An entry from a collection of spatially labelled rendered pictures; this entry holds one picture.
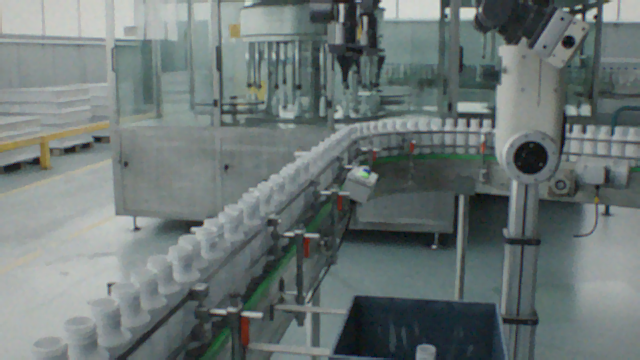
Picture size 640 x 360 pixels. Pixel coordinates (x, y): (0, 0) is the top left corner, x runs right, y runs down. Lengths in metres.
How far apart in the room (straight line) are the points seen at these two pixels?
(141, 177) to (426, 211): 2.34
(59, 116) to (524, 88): 9.11
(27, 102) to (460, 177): 8.40
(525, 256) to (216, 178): 3.58
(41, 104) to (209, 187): 5.66
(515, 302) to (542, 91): 0.64
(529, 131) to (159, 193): 4.01
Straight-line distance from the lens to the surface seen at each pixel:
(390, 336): 1.46
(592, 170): 2.91
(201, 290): 1.00
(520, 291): 2.04
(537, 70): 1.86
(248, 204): 1.35
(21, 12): 12.64
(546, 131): 1.89
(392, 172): 3.04
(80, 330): 0.78
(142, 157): 5.47
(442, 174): 3.17
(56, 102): 10.40
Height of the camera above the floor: 1.46
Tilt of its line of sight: 11 degrees down
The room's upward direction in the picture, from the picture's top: straight up
